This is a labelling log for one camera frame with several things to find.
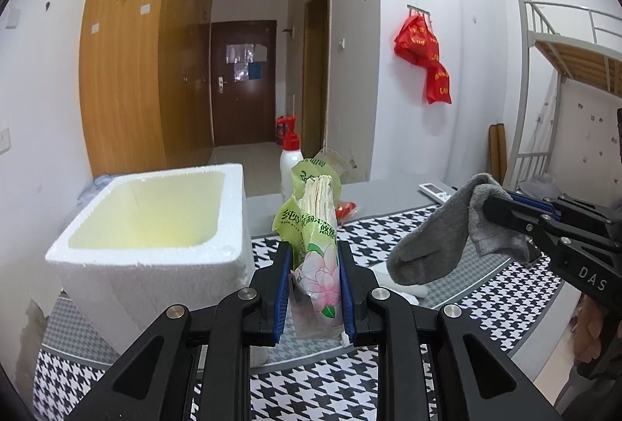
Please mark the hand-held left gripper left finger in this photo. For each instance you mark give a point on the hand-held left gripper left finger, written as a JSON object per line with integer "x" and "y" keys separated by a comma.
{"x": 283, "y": 290}

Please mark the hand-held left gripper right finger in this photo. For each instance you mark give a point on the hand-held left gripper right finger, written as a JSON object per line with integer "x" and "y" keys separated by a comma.
{"x": 346, "y": 292}

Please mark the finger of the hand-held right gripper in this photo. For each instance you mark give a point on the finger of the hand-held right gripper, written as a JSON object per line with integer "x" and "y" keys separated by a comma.
{"x": 559, "y": 208}
{"x": 520, "y": 217}

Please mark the green tissue packet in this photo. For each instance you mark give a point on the green tissue packet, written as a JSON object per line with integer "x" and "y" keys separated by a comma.
{"x": 316, "y": 275}

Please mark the grey sock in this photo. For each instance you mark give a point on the grey sock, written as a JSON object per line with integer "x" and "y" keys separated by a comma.
{"x": 437, "y": 236}

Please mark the white foam box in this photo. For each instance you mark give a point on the white foam box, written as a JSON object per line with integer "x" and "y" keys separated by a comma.
{"x": 160, "y": 285}

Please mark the person's right hand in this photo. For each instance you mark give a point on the person's right hand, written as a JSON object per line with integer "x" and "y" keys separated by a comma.
{"x": 587, "y": 328}

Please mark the grey bedding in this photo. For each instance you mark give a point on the grey bedding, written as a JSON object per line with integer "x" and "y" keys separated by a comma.
{"x": 537, "y": 185}

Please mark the wooden boards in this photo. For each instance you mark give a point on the wooden boards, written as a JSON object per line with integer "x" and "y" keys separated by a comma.
{"x": 498, "y": 153}

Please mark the white patterned bed curtain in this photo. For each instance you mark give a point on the white patterned bed curtain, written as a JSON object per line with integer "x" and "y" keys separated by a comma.
{"x": 583, "y": 134}

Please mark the red snack packet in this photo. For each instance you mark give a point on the red snack packet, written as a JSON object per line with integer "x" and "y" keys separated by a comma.
{"x": 349, "y": 212}

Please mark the white remote control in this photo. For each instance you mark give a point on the white remote control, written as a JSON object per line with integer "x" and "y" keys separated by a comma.
{"x": 435, "y": 190}

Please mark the houndstooth tablecloth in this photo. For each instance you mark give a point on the houndstooth tablecloth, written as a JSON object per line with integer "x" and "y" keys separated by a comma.
{"x": 316, "y": 392}

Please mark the white red pump lotion bottle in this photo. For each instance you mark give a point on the white red pump lotion bottle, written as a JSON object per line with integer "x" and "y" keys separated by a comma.
{"x": 291, "y": 168}

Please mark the clear plastic bag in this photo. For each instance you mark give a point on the clear plastic bag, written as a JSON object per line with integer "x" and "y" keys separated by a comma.
{"x": 330, "y": 161}

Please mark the metal bunk bed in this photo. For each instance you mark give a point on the metal bunk bed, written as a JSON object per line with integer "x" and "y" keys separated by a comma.
{"x": 568, "y": 56}

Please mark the red plastic bag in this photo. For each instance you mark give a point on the red plastic bag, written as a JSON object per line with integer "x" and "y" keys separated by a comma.
{"x": 439, "y": 83}
{"x": 415, "y": 39}

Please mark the dark brown door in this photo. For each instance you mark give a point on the dark brown door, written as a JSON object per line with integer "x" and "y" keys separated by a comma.
{"x": 243, "y": 110}

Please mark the blue-grey crumpled cloth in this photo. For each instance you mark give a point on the blue-grey crumpled cloth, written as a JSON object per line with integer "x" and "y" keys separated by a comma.
{"x": 97, "y": 187}

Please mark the taped paper notices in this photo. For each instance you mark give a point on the taped paper notices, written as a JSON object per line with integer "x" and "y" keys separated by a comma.
{"x": 245, "y": 59}

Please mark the wooden wardrobe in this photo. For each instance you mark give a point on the wooden wardrobe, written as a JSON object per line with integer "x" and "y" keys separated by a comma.
{"x": 141, "y": 61}

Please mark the metal wall hook rack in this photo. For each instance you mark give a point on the metal wall hook rack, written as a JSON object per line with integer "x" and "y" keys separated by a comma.
{"x": 419, "y": 9}

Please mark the white wall switch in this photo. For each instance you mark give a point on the white wall switch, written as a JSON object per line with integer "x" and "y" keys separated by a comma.
{"x": 4, "y": 140}

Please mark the white blank wall plate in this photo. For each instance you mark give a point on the white blank wall plate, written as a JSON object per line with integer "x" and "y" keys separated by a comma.
{"x": 12, "y": 18}

